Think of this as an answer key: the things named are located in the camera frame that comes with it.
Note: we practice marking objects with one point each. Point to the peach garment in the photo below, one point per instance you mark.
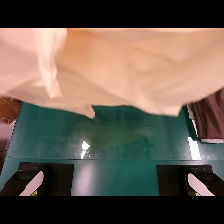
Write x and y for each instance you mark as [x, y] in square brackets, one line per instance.
[133, 66]

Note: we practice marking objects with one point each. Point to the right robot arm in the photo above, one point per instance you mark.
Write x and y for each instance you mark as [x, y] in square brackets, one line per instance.
[200, 181]

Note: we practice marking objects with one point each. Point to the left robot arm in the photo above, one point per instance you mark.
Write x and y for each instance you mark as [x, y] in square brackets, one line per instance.
[25, 181]

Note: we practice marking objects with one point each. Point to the dark brown garment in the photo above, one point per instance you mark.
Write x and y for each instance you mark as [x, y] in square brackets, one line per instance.
[210, 116]

